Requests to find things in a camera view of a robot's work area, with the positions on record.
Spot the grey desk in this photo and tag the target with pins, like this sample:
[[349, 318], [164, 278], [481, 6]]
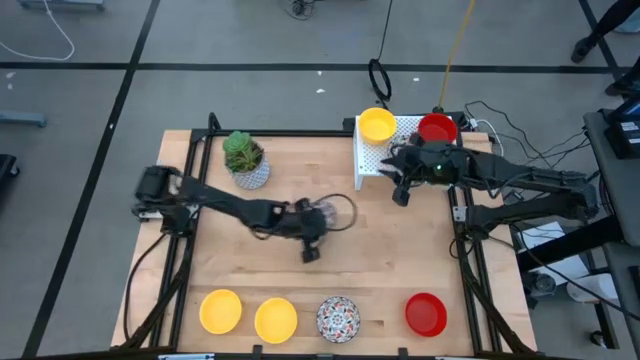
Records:
[[615, 190]]

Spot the person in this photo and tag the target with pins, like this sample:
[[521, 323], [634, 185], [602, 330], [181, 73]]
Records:
[[612, 17]]

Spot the white paper sheet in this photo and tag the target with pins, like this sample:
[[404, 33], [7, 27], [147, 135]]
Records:
[[545, 234]]

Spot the yellow plastic bowl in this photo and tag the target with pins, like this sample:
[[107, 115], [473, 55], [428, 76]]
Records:
[[220, 311], [275, 320], [377, 125]]

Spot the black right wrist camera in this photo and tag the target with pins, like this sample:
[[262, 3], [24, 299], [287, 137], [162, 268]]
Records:
[[402, 196]]

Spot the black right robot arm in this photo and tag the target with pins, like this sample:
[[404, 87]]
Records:
[[525, 177]]

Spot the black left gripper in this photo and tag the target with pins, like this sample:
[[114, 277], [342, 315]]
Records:
[[305, 222]]

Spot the silver frame bracket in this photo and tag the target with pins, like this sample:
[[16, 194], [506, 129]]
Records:
[[460, 214]]

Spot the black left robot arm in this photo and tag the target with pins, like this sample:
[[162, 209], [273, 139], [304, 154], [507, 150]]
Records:
[[225, 200]]

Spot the green succulent plant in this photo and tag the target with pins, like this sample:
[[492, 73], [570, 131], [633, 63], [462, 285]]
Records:
[[241, 150]]

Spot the grey triangle-pattern plant pot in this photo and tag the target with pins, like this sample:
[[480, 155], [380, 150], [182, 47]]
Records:
[[257, 177]]

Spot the black laptop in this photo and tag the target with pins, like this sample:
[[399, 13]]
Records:
[[625, 135]]

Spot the white perforated metal rack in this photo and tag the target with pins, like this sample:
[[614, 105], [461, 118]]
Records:
[[370, 160]]

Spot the red plastic bowl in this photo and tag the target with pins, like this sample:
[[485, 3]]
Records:
[[437, 127], [426, 314]]

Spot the black aluminium table frame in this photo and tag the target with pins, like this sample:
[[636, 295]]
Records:
[[300, 133]]

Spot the black bowl with floral inside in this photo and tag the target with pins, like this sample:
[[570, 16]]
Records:
[[338, 319], [342, 212]]

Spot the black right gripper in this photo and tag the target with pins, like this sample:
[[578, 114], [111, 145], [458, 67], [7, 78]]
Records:
[[425, 162]]

